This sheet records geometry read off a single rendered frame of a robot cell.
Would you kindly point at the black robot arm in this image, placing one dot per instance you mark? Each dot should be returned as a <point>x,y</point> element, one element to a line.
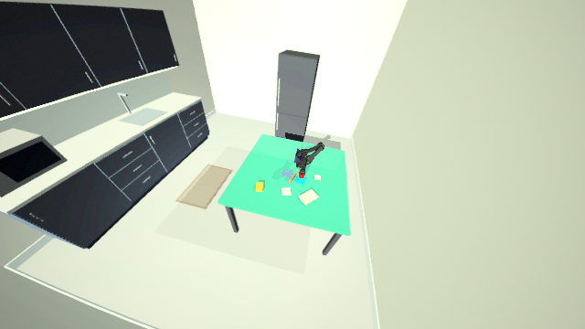
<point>319,148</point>

